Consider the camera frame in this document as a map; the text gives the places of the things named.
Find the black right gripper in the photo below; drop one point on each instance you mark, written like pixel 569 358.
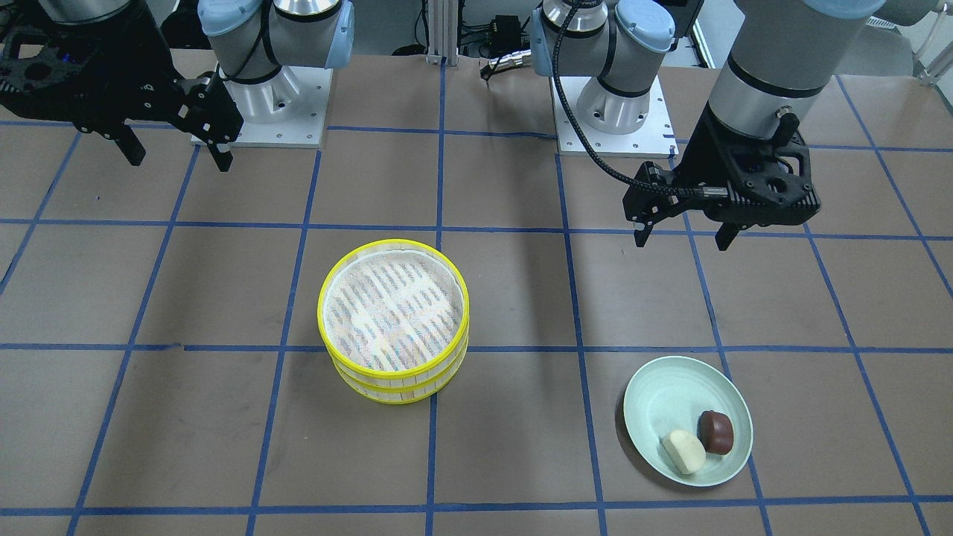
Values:
pixel 143 65

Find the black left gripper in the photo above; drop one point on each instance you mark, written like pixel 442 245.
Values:
pixel 697 158

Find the yellow top steamer layer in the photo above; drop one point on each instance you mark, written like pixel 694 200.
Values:
pixel 394 305

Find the yellow steamer layer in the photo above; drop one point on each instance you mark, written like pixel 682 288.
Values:
pixel 407 389
pixel 394 305

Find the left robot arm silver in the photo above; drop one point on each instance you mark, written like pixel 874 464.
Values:
pixel 782 58

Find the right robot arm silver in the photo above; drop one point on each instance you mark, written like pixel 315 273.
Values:
pixel 253 40

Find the white steamer cloth liner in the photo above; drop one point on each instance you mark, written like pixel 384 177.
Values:
pixel 394 309

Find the yellow bottom steamer layer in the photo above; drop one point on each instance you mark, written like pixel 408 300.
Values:
pixel 407 389

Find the light green plate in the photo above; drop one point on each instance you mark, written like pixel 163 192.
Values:
pixel 671 393

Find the brown steamed bun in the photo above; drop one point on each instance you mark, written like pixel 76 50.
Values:
pixel 716 432

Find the white steamed bun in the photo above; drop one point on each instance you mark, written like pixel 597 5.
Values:
pixel 685 450

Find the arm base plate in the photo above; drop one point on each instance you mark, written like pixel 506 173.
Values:
pixel 621 127
pixel 288 110

